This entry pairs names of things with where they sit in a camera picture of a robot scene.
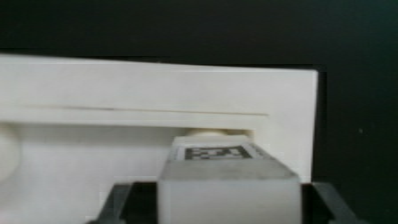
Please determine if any white square tabletop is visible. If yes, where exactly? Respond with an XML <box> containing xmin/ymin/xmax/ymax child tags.
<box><xmin>0</xmin><ymin>110</ymin><xmax>267</xmax><ymax>224</ymax></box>

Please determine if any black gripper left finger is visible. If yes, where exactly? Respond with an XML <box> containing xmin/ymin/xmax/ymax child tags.
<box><xmin>84</xmin><ymin>182</ymin><xmax>157</xmax><ymax>224</ymax></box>

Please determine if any white table leg with tag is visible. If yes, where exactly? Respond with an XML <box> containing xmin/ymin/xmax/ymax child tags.
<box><xmin>156</xmin><ymin>129</ymin><xmax>301</xmax><ymax>224</ymax></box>

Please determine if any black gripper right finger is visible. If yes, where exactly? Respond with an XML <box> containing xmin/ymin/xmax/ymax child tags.
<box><xmin>301</xmin><ymin>182</ymin><xmax>369</xmax><ymax>224</ymax></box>

